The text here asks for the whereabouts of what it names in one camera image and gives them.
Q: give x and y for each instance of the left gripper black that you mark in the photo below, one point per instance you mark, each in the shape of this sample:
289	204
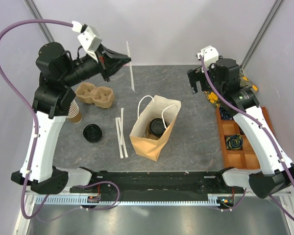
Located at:
110	61

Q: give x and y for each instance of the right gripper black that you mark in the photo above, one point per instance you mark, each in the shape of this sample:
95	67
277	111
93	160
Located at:
196	75

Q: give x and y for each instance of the white straw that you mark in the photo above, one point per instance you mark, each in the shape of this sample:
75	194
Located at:
130	68
119	137
121	125
125	150

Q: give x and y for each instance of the brown paper bag with handles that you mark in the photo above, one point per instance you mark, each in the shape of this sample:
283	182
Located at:
156	117

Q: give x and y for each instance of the black plastic cup lid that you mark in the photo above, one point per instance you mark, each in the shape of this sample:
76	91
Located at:
156	127

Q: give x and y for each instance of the brown paper coffee cup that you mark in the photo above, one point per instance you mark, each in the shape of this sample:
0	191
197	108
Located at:
151	136

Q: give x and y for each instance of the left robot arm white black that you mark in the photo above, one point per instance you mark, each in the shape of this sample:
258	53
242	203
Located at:
52	100

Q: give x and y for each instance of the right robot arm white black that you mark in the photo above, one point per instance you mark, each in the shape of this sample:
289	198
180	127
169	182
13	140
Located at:
222	82

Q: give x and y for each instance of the camouflage folded cloth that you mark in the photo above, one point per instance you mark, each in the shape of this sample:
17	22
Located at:
241	84

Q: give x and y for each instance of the brown pulp cup carrier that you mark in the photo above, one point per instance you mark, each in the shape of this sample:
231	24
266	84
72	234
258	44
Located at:
90	94

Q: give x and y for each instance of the dark blue striped rolled item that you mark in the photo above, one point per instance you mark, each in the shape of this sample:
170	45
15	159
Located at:
224	114

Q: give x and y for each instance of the blue yellow rolled item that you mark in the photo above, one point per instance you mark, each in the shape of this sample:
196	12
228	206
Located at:
234	142

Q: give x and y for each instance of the stack of paper cups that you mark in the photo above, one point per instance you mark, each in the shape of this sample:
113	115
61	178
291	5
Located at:
74	114

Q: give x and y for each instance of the stack of black lids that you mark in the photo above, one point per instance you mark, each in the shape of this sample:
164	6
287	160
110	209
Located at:
92	133

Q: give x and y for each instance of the orange wooden compartment tray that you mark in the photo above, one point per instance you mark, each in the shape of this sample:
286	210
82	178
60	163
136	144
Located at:
245	157

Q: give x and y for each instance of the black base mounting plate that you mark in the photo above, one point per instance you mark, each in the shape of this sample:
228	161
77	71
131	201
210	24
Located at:
157	186

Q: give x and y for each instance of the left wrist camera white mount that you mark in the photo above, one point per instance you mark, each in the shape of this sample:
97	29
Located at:
88	37

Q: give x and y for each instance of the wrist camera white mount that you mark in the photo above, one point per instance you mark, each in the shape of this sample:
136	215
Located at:
88	37
209	54

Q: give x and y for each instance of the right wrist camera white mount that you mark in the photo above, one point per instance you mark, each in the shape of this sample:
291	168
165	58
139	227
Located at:
209	54

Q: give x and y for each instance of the grey slotted cable duct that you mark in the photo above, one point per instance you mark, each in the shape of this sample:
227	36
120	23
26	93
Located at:
84	200

